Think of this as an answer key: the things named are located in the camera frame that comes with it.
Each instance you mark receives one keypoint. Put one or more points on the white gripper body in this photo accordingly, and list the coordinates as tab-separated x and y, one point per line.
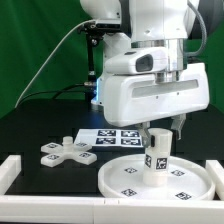
129	100

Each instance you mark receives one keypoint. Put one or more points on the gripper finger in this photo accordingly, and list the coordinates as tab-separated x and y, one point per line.
178	122
143	129

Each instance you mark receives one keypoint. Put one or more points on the white round table top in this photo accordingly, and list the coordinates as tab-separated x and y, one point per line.
175	179

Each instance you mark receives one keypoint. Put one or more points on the white cross table base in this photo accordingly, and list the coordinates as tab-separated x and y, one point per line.
56	154

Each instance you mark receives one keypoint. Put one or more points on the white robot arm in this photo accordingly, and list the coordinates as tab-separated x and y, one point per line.
181	26

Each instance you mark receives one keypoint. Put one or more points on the white marker sheet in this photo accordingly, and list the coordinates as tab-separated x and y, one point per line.
109	137

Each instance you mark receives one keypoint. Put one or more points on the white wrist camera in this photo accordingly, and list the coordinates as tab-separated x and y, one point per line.
138	61

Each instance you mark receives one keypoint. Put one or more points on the white frame right block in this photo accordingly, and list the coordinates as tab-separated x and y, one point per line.
216	171

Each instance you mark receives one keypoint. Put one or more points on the white frame block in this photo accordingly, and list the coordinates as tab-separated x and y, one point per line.
216	171
9	170

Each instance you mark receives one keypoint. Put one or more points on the black camera on stand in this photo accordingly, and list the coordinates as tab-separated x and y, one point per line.
91	50

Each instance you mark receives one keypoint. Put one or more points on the white frame left block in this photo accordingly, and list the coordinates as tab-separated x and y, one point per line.
9	170

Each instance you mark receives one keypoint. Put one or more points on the white frame front bar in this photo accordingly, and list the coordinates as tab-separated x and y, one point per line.
71	210

